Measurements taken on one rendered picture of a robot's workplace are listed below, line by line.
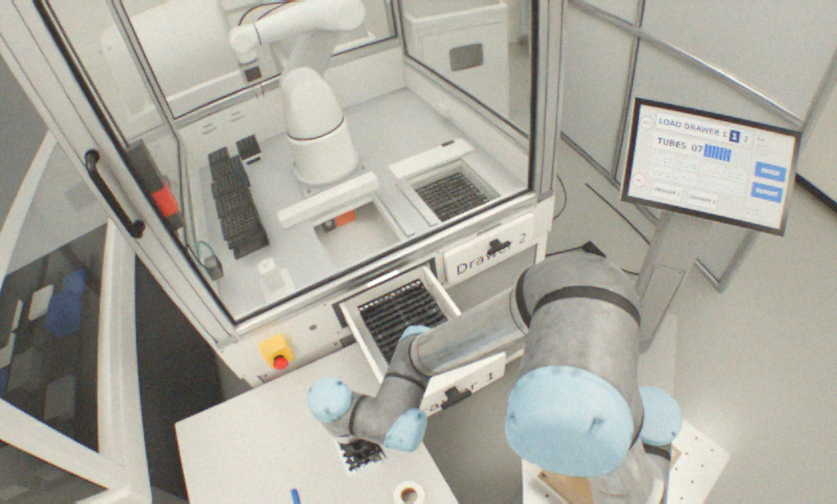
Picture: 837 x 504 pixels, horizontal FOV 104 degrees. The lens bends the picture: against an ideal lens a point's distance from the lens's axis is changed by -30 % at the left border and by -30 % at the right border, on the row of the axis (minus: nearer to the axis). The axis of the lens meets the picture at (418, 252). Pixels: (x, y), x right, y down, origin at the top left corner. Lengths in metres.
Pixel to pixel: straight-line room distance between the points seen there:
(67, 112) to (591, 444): 0.81
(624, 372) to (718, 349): 1.96
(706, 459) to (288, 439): 1.04
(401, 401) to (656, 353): 1.60
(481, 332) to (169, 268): 0.64
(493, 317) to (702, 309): 1.97
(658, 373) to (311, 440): 1.52
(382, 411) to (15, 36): 0.79
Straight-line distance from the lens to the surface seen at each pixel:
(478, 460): 1.87
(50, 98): 0.79
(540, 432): 0.39
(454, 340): 0.63
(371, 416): 0.72
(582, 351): 0.39
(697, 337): 2.34
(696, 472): 1.19
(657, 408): 0.82
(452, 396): 0.97
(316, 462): 1.14
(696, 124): 1.39
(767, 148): 1.45
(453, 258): 1.19
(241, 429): 1.26
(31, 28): 0.78
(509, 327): 0.55
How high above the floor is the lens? 1.80
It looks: 47 degrees down
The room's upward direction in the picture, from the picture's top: 10 degrees counter-clockwise
